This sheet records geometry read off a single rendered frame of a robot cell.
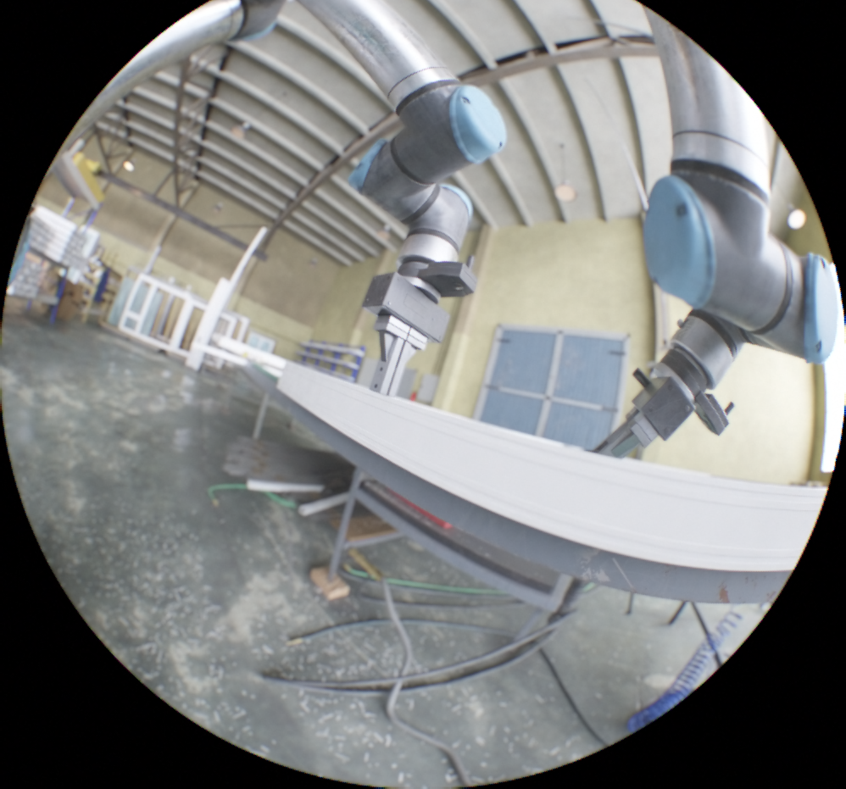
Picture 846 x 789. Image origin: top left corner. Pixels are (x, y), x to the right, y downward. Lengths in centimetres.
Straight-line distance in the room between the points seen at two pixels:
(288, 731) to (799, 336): 111
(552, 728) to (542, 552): 99
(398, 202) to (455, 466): 35
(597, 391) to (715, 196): 677
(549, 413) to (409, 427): 668
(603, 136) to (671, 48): 806
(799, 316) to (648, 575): 26
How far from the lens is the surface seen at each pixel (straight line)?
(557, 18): 748
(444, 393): 788
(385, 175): 37
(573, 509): 22
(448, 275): 33
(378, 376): 35
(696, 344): 35
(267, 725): 96
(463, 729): 107
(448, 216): 42
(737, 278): 22
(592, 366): 708
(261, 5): 70
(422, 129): 32
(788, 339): 30
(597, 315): 771
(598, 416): 679
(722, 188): 21
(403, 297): 34
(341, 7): 44
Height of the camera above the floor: 94
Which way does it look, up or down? 8 degrees up
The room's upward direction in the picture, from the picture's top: 17 degrees clockwise
